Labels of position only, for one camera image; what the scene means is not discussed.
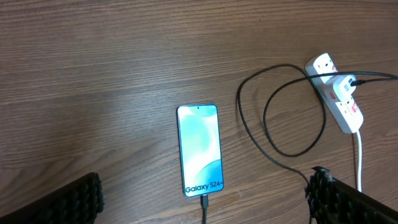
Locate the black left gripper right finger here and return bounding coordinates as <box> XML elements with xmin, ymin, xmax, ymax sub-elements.
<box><xmin>305</xmin><ymin>166</ymin><xmax>397</xmax><ymax>224</ymax></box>

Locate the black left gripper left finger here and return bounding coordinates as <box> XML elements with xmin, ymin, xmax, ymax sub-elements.
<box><xmin>1</xmin><ymin>172</ymin><xmax>104</xmax><ymax>224</ymax></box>

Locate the black Galaxy smartphone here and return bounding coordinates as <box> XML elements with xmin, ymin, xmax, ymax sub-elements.
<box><xmin>177</xmin><ymin>104</ymin><xmax>224</xmax><ymax>198</ymax></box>

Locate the white charger adapter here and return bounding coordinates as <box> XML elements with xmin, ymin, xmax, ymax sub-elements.
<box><xmin>323</xmin><ymin>75</ymin><xmax>356</xmax><ymax>102</ymax></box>

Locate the white power strip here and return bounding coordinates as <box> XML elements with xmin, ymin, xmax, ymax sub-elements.
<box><xmin>305</xmin><ymin>53</ymin><xmax>364</xmax><ymax>134</ymax></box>

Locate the white power strip cord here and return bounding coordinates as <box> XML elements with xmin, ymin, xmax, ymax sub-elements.
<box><xmin>354</xmin><ymin>129</ymin><xmax>363</xmax><ymax>193</ymax></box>

